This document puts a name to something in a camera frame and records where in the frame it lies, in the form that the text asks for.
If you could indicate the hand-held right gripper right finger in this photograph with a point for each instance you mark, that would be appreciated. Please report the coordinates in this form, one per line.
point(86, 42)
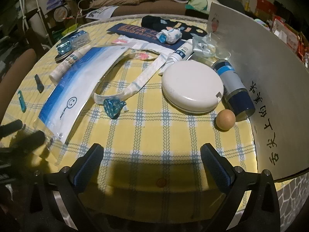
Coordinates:
point(217, 168)

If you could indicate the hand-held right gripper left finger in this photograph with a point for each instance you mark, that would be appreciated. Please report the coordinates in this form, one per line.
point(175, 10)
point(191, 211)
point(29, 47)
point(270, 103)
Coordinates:
point(83, 168)

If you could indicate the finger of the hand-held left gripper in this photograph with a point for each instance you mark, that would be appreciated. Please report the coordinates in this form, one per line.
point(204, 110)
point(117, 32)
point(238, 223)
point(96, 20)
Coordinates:
point(33, 138)
point(13, 126)

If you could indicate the brown egg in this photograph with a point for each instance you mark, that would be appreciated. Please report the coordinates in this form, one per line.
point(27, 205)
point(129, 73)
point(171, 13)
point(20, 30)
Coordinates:
point(225, 120)

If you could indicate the blue candy wrapper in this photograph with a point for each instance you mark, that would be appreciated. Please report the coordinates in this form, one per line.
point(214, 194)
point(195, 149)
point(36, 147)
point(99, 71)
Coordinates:
point(112, 108)

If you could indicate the blue white zip bag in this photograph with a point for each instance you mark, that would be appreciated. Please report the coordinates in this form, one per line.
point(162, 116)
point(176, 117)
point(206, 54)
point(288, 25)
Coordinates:
point(79, 82)

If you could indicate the white spray bottle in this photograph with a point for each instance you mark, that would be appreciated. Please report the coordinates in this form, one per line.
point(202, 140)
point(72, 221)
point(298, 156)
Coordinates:
point(65, 65)

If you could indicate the white round case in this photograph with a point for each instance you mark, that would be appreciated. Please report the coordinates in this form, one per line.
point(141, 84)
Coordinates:
point(192, 87)

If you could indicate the blue clear plastic case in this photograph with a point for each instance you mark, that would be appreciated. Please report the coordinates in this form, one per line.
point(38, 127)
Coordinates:
point(64, 48)

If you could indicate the clear floss pick box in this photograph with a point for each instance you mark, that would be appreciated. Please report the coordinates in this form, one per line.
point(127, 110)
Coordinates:
point(78, 38)

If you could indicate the white long wrapper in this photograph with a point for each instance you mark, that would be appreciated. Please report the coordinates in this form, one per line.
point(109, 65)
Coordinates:
point(144, 75)

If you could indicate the grey cardboard box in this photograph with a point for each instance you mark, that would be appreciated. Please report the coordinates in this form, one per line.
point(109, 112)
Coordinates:
point(265, 65)

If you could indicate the white tube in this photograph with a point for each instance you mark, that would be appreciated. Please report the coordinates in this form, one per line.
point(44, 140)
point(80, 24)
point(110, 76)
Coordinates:
point(179, 53)

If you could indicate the clear plastic bag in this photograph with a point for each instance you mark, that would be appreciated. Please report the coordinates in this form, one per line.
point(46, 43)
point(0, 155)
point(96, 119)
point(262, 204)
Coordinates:
point(205, 46)

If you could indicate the white robot toy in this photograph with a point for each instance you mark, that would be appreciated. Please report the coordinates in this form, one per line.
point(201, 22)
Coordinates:
point(169, 35)

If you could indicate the small black clip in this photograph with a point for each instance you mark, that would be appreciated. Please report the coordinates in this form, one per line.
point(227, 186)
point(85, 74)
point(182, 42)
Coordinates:
point(38, 83)

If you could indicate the brown padded chair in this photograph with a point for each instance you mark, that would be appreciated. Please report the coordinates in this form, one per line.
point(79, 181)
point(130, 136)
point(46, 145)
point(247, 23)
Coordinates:
point(17, 72)

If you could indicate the round metal lid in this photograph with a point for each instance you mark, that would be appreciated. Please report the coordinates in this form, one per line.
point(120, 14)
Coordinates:
point(59, 58)

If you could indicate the blue grey spray can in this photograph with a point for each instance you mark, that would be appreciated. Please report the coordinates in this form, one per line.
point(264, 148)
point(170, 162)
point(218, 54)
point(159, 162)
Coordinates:
point(231, 82)

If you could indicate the green plastic bag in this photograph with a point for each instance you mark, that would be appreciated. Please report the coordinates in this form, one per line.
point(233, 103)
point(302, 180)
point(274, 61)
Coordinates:
point(63, 33)

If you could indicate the dark wooden chair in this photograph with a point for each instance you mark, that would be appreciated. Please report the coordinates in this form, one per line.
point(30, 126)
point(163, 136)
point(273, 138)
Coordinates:
point(45, 24)

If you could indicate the round tin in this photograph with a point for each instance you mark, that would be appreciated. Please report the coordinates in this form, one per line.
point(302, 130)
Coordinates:
point(59, 12)

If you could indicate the white pink packet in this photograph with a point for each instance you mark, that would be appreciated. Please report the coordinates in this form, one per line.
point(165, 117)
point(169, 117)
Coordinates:
point(144, 46)

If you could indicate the printed paper sheet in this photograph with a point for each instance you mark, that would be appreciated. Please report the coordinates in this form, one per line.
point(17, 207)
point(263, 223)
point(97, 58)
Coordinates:
point(101, 12)

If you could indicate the navy printed banner cloth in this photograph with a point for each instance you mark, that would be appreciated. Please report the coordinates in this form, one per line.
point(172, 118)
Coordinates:
point(135, 30)

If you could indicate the black patched sock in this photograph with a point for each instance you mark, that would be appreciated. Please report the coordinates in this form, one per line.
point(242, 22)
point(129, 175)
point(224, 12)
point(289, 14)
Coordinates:
point(154, 21)

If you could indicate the green floral bag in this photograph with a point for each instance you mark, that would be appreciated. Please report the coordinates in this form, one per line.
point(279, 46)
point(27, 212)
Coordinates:
point(195, 2)

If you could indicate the dark cushion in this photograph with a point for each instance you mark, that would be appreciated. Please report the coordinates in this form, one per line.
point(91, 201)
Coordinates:
point(227, 1)

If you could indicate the red cardboard box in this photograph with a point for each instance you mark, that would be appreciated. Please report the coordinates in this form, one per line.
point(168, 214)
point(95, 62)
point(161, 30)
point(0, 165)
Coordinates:
point(263, 6)

